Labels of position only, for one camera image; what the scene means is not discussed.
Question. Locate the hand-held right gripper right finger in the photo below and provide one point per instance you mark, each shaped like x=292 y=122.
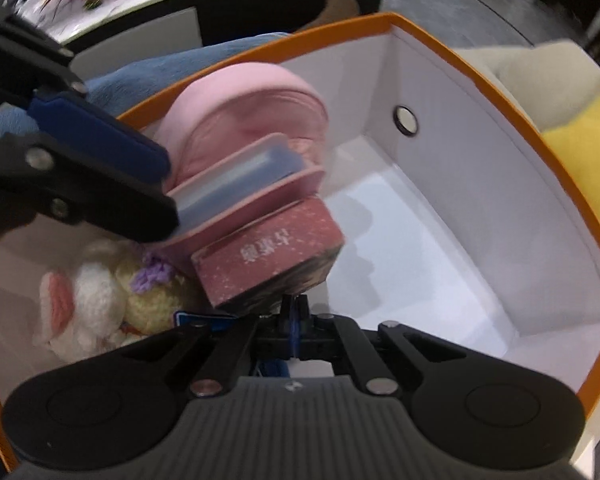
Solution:
x=302 y=320

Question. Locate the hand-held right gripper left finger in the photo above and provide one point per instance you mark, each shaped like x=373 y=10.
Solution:
x=286 y=320

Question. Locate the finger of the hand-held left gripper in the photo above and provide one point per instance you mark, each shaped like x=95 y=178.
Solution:
x=105 y=135
x=105 y=200

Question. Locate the red patterned box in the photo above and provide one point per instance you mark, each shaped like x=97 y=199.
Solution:
x=260 y=255

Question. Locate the white fluffy plush toy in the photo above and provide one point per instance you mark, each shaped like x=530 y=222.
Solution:
x=95 y=290

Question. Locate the pink card holder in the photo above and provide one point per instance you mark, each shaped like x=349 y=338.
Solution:
x=230 y=180

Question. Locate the pink plush pouch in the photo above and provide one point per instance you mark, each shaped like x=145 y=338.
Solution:
x=240 y=105

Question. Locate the orange storage box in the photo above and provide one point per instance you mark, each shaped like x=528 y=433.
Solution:
x=455 y=185

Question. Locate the blue tag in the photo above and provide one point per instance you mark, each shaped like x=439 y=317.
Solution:
x=195 y=321

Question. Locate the cream crochet toy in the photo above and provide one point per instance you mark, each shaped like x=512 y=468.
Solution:
x=150 y=305

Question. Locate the brown object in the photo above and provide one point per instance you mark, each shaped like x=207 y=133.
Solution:
x=337 y=7

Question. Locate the yellow pillow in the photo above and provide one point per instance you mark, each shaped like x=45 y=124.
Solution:
x=590 y=160

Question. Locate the beige sofa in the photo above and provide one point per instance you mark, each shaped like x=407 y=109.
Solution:
x=545 y=80

